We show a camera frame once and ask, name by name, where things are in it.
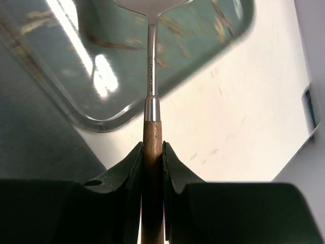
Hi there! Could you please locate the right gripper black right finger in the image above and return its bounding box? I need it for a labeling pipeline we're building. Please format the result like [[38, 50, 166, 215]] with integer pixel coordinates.
[[162, 142, 324, 243]]

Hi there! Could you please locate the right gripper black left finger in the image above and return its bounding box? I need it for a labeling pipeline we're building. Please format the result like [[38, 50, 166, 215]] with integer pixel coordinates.
[[1, 143, 143, 243]]

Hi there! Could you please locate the dark grey placemat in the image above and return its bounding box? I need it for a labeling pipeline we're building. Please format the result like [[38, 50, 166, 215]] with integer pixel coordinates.
[[1, 46, 106, 182]]

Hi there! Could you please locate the right blue table label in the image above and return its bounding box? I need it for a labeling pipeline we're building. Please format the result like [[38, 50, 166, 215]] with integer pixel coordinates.
[[302, 85, 317, 134]]

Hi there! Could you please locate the teal floral serving tray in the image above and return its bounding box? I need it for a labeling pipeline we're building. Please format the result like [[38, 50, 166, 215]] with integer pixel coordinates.
[[1, 1, 255, 133]]

